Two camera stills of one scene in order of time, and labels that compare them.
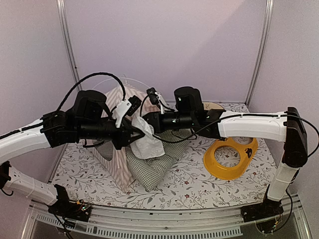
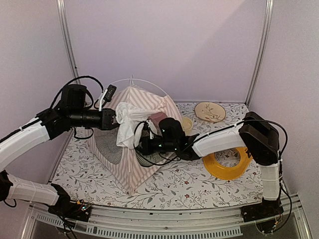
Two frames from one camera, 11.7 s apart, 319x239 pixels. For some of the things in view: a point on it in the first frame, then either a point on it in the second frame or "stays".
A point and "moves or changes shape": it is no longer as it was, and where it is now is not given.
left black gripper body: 92,130 -> 79,119
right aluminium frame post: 262,46 stays
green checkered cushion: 147,172 moves or changes shape
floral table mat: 81,177 stays
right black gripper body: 185,120 -> 167,147
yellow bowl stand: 247,151 stays
